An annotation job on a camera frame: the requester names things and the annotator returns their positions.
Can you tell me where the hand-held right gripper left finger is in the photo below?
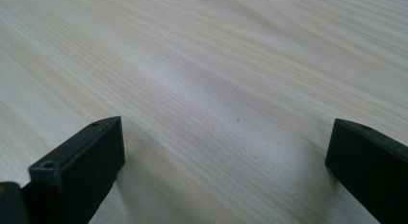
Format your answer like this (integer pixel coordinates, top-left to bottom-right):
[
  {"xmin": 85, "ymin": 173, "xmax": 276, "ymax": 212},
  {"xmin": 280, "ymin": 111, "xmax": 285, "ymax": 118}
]
[{"xmin": 20, "ymin": 115, "xmax": 126, "ymax": 224}]

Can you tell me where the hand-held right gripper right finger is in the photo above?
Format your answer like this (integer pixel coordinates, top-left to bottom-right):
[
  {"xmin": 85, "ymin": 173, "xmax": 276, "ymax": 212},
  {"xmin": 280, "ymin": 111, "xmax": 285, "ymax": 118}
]
[{"xmin": 324, "ymin": 118, "xmax": 408, "ymax": 224}]

